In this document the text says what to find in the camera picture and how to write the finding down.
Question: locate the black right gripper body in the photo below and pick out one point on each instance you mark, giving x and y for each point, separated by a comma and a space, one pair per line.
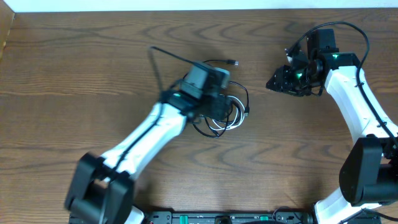
296, 82

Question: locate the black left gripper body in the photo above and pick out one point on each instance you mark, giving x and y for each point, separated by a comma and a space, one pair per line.
217, 107

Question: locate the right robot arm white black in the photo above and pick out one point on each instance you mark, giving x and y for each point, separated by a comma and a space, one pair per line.
368, 177

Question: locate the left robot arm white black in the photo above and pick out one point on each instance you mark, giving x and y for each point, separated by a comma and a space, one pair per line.
102, 187

